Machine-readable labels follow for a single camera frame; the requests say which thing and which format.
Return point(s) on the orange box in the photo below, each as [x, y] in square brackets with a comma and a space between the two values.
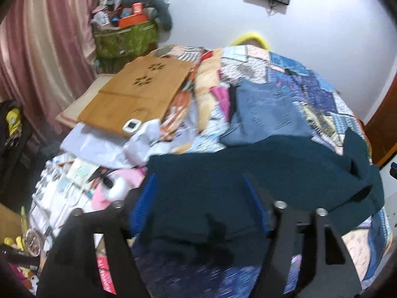
[132, 20]

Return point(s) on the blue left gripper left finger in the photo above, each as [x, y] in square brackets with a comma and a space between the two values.
[129, 219]

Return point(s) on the pink white plush toy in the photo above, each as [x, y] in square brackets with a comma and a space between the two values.
[116, 186]

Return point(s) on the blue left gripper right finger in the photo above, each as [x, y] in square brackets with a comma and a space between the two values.
[280, 223]

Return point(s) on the folded blue jeans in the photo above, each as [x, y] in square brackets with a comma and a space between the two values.
[261, 111]

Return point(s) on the grey plush toy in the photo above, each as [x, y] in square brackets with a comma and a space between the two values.
[161, 15]

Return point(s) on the yellow plush pillow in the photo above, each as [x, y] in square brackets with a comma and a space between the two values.
[255, 37]

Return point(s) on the white grey cloth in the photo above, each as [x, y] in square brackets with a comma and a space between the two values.
[111, 151]

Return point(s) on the green fabric storage bag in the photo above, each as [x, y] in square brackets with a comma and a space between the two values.
[133, 41]

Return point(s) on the wooden door frame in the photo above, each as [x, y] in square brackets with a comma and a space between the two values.
[381, 129]

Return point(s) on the white digital clock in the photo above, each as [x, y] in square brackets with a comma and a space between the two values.
[132, 126]

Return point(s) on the blue patchwork quilt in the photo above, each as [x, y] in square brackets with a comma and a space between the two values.
[326, 269]

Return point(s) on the dark teal pants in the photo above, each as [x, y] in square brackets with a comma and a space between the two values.
[202, 211]

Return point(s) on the wooden lap desk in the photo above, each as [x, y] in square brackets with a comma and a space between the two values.
[142, 90]

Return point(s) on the pink beige striped curtain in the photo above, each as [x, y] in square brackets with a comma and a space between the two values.
[47, 57]

